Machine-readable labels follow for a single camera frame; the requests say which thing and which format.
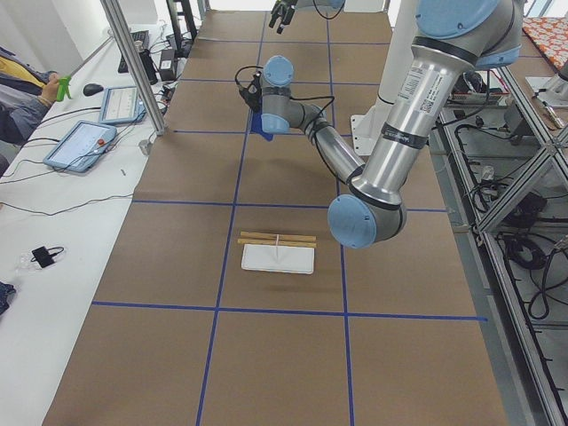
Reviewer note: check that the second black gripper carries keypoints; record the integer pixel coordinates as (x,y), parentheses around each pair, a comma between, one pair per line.
(284,10)

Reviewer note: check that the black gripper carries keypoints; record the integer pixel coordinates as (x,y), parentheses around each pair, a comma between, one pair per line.
(264,132)

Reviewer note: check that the blue towel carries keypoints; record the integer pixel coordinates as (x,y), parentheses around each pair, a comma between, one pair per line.
(264,125)

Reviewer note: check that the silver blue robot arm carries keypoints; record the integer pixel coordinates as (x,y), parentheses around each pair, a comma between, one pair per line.
(433,45)

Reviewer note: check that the white towel rack with wooden bars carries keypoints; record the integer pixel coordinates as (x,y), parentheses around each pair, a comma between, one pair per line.
(277,252)

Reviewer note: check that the black power brick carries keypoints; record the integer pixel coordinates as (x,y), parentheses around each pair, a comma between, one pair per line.
(168,65)

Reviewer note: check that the far teach pendant tablet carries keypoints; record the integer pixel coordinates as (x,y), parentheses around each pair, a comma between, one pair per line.
(121,105)

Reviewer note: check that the teach pendant tablet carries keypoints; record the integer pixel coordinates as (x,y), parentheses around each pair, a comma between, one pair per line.
(81,147)
(121,105)

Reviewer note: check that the black computer mouse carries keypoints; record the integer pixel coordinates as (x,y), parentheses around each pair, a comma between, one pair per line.
(90,89)

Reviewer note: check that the near teach pendant tablet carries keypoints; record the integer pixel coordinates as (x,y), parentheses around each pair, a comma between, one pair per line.
(81,147)

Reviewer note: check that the green hand-held tool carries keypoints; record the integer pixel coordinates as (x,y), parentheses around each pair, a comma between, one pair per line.
(64,88)

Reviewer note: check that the seated person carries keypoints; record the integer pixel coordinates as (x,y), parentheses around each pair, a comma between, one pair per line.
(27,95)

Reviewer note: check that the aluminium frame post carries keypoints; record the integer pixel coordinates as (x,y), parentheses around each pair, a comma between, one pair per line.
(120,29)

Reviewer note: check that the aluminium side frame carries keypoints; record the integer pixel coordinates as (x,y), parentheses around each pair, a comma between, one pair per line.
(503,170)

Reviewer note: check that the small black adapter with cable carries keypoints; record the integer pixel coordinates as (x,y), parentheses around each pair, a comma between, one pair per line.
(45,256)

